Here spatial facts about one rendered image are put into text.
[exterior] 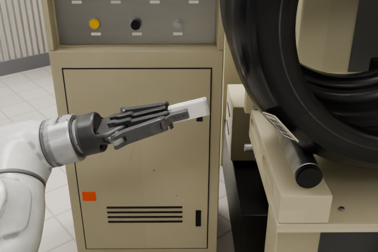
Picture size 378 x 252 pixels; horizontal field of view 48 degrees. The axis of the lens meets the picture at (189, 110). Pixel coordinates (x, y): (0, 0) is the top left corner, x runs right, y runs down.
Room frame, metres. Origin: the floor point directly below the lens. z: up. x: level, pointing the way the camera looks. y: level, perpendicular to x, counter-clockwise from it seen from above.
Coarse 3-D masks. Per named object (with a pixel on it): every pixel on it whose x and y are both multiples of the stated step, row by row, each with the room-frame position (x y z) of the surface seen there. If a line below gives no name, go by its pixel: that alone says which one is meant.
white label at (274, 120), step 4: (264, 112) 0.61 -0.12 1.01; (268, 116) 0.60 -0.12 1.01; (272, 116) 0.58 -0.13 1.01; (272, 120) 0.60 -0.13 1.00; (276, 120) 0.58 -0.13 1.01; (276, 124) 0.60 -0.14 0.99; (280, 124) 0.58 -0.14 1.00; (280, 128) 0.60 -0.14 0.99; (284, 128) 0.58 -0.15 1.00; (284, 132) 0.59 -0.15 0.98; (288, 132) 0.58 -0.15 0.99; (288, 136) 0.59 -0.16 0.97; (292, 136) 0.58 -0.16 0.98; (296, 140) 0.58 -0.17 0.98
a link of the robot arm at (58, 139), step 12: (48, 120) 0.69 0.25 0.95; (60, 120) 0.68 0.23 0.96; (72, 120) 0.69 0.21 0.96; (48, 132) 0.66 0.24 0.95; (60, 132) 0.65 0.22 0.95; (72, 132) 0.66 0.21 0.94; (48, 144) 0.65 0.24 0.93; (60, 144) 0.64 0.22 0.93; (72, 144) 0.65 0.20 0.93; (48, 156) 0.64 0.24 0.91; (60, 156) 0.64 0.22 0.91; (72, 156) 0.64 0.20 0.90; (84, 156) 0.67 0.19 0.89
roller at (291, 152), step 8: (280, 136) 0.72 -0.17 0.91; (288, 144) 0.67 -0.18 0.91; (296, 144) 0.66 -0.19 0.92; (288, 152) 0.65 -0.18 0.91; (296, 152) 0.63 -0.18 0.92; (304, 152) 0.63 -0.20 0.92; (288, 160) 0.64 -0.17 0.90; (296, 160) 0.61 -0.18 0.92; (304, 160) 0.60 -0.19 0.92; (312, 160) 0.61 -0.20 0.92; (296, 168) 0.60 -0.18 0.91; (304, 168) 0.59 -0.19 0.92; (312, 168) 0.58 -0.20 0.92; (320, 168) 0.60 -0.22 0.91; (296, 176) 0.59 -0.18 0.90; (304, 176) 0.58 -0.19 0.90; (312, 176) 0.58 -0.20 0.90; (320, 176) 0.58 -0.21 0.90; (304, 184) 0.58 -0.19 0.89; (312, 184) 0.58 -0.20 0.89
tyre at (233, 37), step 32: (224, 0) 0.68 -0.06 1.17; (256, 0) 0.59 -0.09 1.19; (288, 0) 0.57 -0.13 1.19; (224, 32) 0.78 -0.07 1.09; (256, 32) 0.58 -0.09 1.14; (288, 32) 0.57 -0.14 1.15; (256, 64) 0.59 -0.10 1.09; (288, 64) 0.57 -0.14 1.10; (256, 96) 0.61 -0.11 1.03; (288, 96) 0.58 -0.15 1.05; (320, 96) 0.84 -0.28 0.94; (352, 96) 0.84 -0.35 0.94; (288, 128) 0.60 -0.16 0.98; (320, 128) 0.58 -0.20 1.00; (352, 128) 0.57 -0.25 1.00; (352, 160) 0.59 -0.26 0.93
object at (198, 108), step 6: (192, 102) 0.68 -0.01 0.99; (198, 102) 0.68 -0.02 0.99; (204, 102) 0.68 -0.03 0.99; (168, 108) 0.68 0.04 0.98; (174, 108) 0.68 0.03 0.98; (180, 108) 0.68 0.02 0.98; (186, 108) 0.68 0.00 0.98; (192, 108) 0.68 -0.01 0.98; (198, 108) 0.68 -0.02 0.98; (204, 108) 0.68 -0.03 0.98; (192, 114) 0.68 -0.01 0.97; (198, 114) 0.68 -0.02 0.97; (204, 114) 0.68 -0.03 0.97; (180, 120) 0.68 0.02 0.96
